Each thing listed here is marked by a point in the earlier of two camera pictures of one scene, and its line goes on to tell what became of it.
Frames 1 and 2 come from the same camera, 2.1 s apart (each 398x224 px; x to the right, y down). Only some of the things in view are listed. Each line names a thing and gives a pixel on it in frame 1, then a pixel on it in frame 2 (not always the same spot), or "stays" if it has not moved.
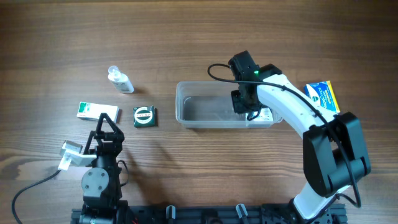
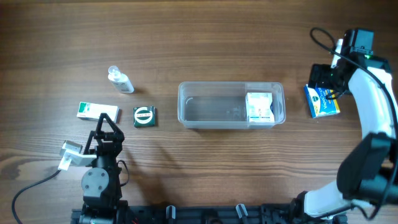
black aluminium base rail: [241, 214] stays
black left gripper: [104, 139] stays
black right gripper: [244, 101] to [321, 76]
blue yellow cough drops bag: [322, 94] stays
